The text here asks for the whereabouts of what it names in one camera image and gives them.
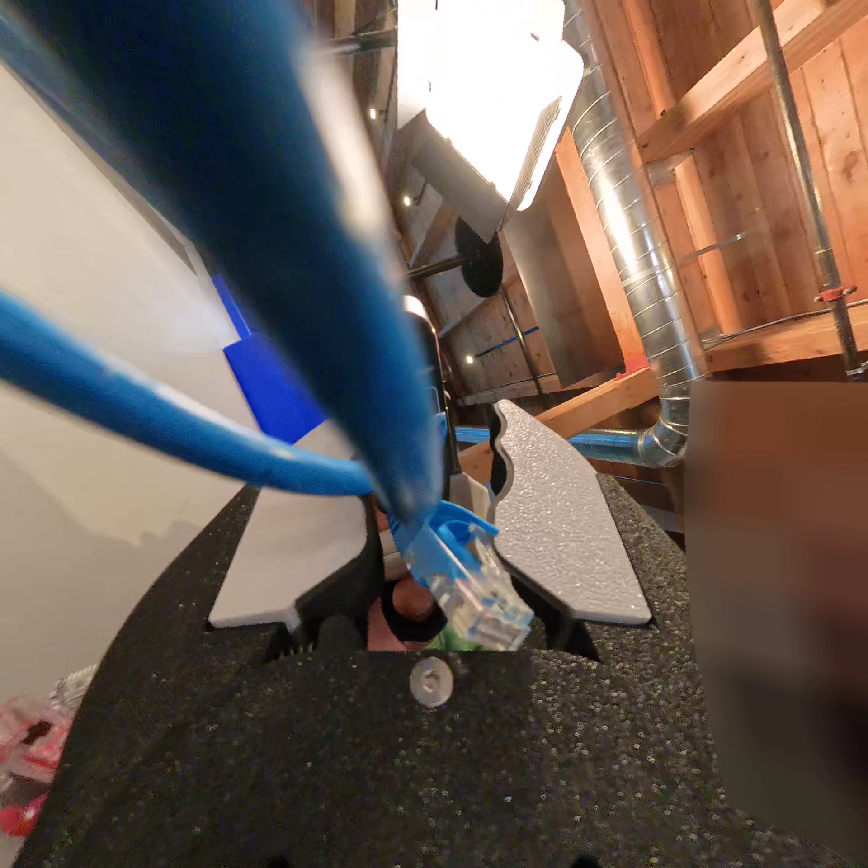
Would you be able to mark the person's right hand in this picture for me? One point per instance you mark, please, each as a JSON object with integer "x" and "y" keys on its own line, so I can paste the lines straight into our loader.
{"x": 410, "y": 598}

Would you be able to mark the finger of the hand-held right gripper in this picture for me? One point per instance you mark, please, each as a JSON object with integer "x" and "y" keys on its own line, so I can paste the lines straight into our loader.
{"x": 473, "y": 495}

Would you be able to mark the blue horizontal pipe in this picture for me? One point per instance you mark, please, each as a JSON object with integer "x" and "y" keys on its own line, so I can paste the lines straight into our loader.
{"x": 610, "y": 444}

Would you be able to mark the blue wall panel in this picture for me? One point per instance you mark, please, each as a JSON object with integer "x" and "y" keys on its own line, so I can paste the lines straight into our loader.
{"x": 271, "y": 386}

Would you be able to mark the grey sheet metal panel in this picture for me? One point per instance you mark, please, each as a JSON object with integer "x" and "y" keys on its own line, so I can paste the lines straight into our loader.
{"x": 556, "y": 298}

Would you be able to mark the bright ceiling light panel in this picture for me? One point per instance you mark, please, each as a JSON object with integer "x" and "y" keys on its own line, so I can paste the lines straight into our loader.
{"x": 488, "y": 88}

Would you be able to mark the silver metal air duct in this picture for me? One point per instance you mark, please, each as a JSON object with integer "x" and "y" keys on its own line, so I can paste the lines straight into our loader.
{"x": 624, "y": 224}

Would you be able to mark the red pipe valve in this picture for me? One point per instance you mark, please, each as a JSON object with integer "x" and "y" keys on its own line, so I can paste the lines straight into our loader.
{"x": 835, "y": 295}

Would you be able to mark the grey metal pipe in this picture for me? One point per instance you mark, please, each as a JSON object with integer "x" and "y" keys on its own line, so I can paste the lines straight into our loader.
{"x": 800, "y": 169}

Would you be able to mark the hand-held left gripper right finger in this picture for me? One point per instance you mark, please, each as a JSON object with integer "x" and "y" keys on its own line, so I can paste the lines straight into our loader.
{"x": 569, "y": 529}

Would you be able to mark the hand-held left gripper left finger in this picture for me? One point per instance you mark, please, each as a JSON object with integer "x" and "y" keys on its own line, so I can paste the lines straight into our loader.
{"x": 298, "y": 549}

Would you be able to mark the black round disc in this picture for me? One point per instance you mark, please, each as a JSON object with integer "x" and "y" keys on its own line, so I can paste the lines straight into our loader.
{"x": 481, "y": 261}

